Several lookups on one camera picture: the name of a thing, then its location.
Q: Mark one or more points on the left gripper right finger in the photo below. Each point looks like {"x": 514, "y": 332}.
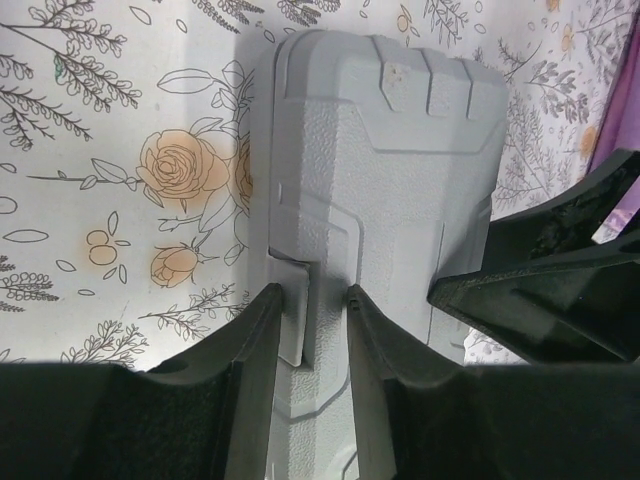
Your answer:
{"x": 419, "y": 415}

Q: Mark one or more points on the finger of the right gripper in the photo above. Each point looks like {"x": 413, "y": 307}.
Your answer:
{"x": 566, "y": 222}
{"x": 578, "y": 307}

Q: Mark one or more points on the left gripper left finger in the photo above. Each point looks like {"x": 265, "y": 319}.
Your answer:
{"x": 204, "y": 413}

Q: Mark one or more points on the grey plastic tool case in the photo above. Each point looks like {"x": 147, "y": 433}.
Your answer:
{"x": 372, "y": 164}

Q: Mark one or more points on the purple folded cloth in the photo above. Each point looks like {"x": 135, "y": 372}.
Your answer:
{"x": 620, "y": 130}

